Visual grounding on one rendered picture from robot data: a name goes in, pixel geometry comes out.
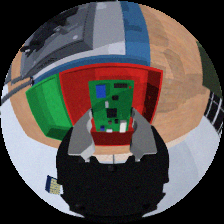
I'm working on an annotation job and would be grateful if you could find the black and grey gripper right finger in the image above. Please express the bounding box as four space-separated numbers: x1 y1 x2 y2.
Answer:
129 107 169 184

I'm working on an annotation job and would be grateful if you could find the red bin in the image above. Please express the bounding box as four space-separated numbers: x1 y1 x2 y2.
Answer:
59 63 163 146

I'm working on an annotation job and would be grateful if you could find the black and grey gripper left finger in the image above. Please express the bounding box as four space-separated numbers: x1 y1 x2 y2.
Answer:
56 108 95 185

